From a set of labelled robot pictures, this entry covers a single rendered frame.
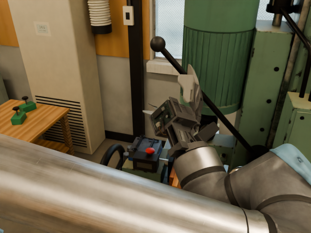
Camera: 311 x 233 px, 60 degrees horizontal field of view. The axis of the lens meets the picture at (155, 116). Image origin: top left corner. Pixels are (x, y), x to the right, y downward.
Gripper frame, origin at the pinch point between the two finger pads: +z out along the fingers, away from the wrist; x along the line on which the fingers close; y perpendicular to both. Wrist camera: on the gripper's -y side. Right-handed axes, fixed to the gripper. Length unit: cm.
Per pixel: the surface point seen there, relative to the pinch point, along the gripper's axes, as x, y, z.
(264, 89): -14.0, -16.9, -7.4
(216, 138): 8.2, -26.7, -6.0
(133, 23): 45, -60, 123
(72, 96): 120, -49, 110
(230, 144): 5.4, -27.7, -9.8
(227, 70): -11.2, -8.9, -1.4
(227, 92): -7.1, -12.6, -4.1
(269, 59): -19.5, -13.0, -4.1
